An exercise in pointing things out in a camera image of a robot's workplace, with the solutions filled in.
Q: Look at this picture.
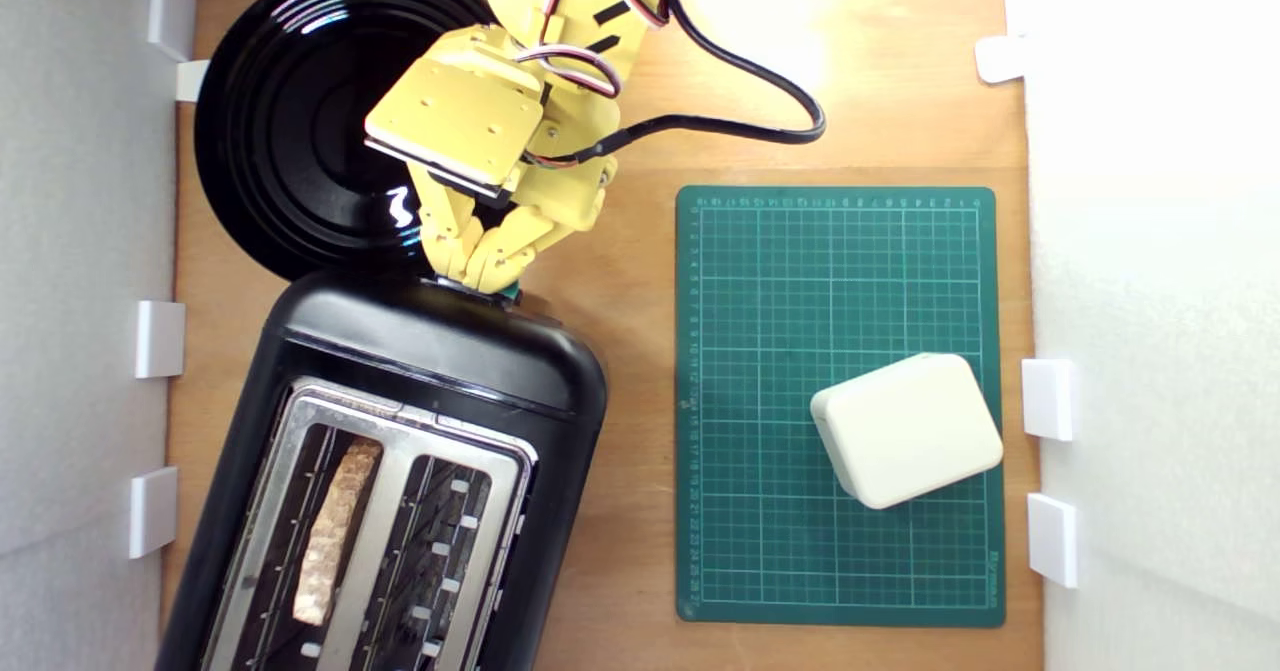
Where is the black two-slot toaster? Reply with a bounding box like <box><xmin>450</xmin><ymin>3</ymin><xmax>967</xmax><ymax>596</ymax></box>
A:
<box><xmin>155</xmin><ymin>268</ymin><xmax>609</xmax><ymax>671</ymax></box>

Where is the white block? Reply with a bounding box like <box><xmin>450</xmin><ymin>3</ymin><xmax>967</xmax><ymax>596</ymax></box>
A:
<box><xmin>809</xmin><ymin>352</ymin><xmax>1005</xmax><ymax>511</ymax></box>

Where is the black round plate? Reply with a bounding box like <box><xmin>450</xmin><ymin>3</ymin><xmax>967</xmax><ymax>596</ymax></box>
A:
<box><xmin>193</xmin><ymin>0</ymin><xmax>532</xmax><ymax>283</ymax></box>

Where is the yellow wrist camera housing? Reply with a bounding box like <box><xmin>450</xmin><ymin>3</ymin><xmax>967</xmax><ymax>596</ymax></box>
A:
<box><xmin>363</xmin><ymin>25</ymin><xmax>547</xmax><ymax>199</ymax></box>

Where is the black cable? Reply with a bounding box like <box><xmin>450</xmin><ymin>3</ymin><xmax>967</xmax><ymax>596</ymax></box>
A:
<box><xmin>520</xmin><ymin>0</ymin><xmax>828</xmax><ymax>168</ymax></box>

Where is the green cutting mat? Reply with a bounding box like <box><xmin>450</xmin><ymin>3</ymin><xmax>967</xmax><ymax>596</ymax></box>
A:
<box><xmin>675</xmin><ymin>185</ymin><xmax>1007</xmax><ymax>629</ymax></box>

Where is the brown bread slice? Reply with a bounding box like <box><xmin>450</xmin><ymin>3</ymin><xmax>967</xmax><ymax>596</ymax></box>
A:
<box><xmin>291</xmin><ymin>437</ymin><xmax>384</xmax><ymax>627</ymax></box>

